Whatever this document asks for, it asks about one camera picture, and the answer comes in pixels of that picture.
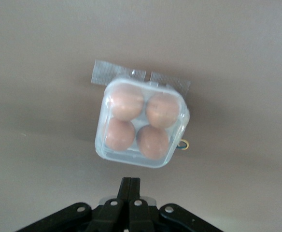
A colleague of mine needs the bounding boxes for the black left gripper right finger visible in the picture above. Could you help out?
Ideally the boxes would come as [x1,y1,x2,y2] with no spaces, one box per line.
[128,178,156,232]

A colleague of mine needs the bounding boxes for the clear plastic egg box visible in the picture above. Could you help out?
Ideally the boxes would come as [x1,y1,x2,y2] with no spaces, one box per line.
[94,76,191,169]

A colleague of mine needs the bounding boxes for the yellow rubber band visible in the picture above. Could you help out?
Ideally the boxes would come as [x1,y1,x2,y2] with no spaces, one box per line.
[179,138,191,151]

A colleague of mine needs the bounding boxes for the clear tape strip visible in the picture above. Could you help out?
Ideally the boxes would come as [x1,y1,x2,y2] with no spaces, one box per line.
[91,59,192,98]

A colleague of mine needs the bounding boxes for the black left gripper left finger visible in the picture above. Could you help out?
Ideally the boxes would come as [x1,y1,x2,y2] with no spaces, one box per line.
[92,177,132,232]

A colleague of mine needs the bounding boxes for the brown egg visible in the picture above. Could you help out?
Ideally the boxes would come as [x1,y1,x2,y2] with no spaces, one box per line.
[110,84,145,121]
[105,117,136,152]
[145,93,180,129]
[136,125,169,160]

